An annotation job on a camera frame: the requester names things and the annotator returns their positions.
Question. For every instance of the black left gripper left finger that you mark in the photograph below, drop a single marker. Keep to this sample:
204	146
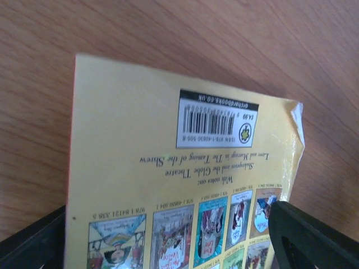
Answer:
39	245

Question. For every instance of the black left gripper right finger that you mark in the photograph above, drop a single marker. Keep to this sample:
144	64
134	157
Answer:
302	241

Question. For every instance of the yellow picture-grid book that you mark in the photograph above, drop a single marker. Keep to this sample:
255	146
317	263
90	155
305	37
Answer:
169	171

